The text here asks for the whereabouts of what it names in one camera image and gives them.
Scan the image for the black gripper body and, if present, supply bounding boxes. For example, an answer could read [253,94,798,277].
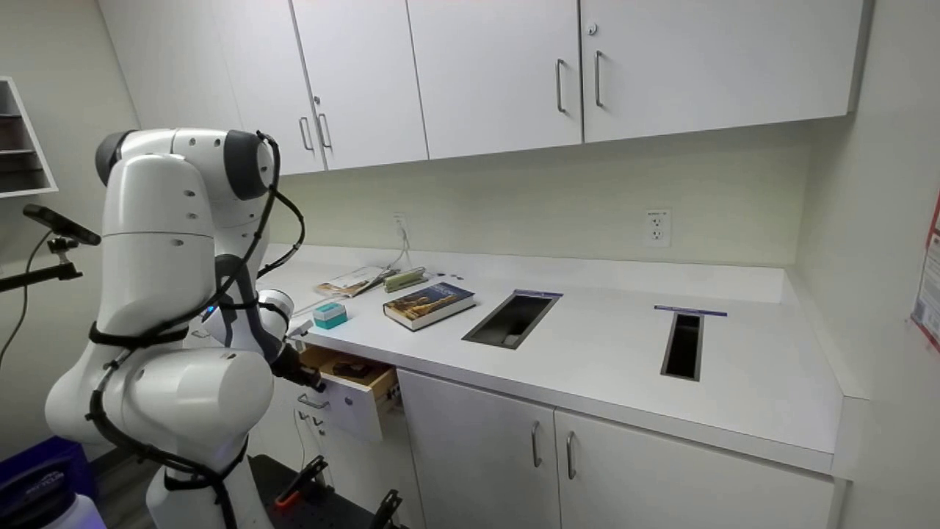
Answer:
[269,343,319,390]

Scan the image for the small black box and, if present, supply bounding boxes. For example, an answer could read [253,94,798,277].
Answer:
[329,356,382,387]

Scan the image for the wooden drawer white front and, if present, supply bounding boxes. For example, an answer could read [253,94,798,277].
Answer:
[297,340,401,446]

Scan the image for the white lower drawer front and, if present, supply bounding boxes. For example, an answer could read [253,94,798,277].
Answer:
[273,382,334,472]

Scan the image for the small teal box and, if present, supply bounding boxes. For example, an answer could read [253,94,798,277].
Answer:
[310,300,348,331]

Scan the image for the paper magazine stack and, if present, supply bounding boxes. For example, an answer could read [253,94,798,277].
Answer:
[315,262,394,302]

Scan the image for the blue cover book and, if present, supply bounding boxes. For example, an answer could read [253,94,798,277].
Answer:
[378,280,478,334]

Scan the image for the white lower cabinet door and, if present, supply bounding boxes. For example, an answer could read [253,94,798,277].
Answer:
[394,366,558,529]
[553,409,846,529]

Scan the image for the white cabinet door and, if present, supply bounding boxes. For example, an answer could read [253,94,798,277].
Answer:
[394,366,558,529]
[406,0,583,162]
[96,0,325,180]
[553,409,846,529]
[287,0,429,171]
[577,0,876,147]

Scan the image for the rectangular countertop opening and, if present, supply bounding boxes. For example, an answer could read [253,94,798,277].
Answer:
[461,288,563,353]

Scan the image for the blue bin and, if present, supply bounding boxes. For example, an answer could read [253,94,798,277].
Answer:
[0,435,100,529]

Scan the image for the white upper cabinet door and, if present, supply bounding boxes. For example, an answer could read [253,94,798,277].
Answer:
[96,0,325,180]
[406,0,583,162]
[287,0,429,171]
[577,0,876,147]

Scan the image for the narrow countertop slot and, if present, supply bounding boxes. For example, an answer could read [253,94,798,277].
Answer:
[651,302,727,385]

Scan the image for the black cart red handles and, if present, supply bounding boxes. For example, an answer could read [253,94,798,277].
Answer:
[246,453,409,529]

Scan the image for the black camera stand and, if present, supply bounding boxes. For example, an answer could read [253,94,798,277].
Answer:
[0,199,102,365]

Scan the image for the white wall shelf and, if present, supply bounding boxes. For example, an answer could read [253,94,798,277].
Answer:
[0,72,58,203]

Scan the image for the white wall outlet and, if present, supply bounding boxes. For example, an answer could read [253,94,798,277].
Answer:
[642,205,676,250]

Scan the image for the red bordered wall poster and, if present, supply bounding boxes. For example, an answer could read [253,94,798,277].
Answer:
[908,189,940,356]

